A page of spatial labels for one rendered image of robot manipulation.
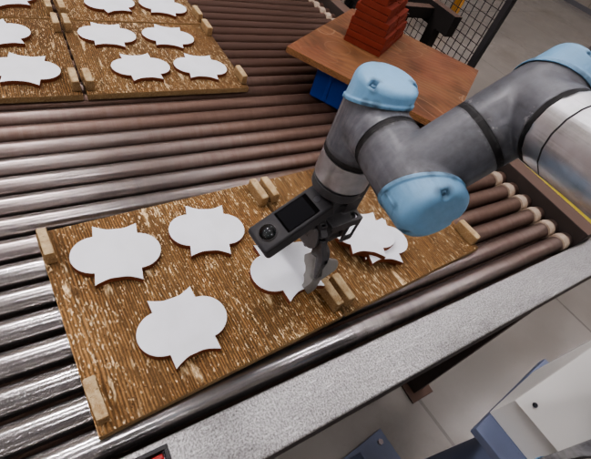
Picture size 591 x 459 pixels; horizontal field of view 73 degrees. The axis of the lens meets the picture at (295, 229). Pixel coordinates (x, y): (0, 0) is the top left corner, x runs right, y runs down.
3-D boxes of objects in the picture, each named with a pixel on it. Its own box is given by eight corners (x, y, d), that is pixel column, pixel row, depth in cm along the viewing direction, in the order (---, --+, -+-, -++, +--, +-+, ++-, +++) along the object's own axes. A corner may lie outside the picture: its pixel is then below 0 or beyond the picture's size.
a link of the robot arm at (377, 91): (378, 97, 39) (344, 51, 43) (338, 179, 47) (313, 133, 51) (440, 102, 42) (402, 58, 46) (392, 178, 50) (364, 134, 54)
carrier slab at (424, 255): (474, 251, 94) (478, 247, 93) (344, 317, 72) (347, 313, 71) (382, 156, 109) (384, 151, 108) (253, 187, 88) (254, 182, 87)
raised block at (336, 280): (351, 304, 73) (357, 297, 71) (344, 308, 72) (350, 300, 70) (333, 279, 75) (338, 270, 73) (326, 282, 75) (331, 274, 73)
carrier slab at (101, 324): (341, 319, 72) (344, 314, 71) (99, 441, 51) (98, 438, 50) (250, 188, 88) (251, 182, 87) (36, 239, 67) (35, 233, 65)
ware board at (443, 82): (475, 75, 138) (478, 70, 137) (446, 137, 105) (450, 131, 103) (350, 13, 145) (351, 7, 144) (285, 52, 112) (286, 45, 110)
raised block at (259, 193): (267, 206, 83) (270, 197, 81) (259, 208, 82) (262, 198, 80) (253, 186, 86) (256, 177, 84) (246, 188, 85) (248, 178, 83)
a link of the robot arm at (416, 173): (507, 155, 33) (440, 81, 39) (389, 223, 36) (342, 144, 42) (510, 197, 40) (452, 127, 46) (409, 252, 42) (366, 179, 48)
